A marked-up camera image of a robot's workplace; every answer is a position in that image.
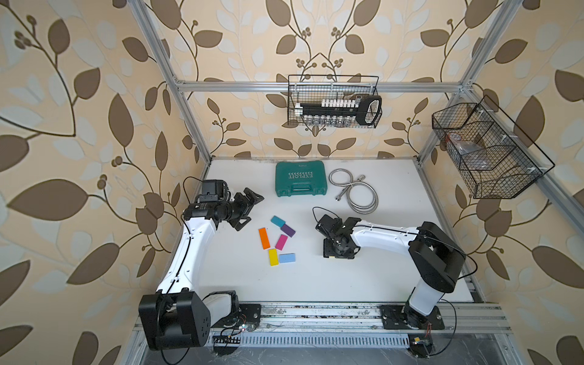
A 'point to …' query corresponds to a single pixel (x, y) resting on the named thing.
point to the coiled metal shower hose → (361, 197)
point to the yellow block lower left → (274, 257)
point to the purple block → (287, 230)
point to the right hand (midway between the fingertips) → (332, 253)
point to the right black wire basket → (496, 160)
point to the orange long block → (265, 238)
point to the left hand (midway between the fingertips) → (254, 203)
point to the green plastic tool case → (300, 177)
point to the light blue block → (287, 258)
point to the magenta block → (280, 242)
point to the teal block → (277, 220)
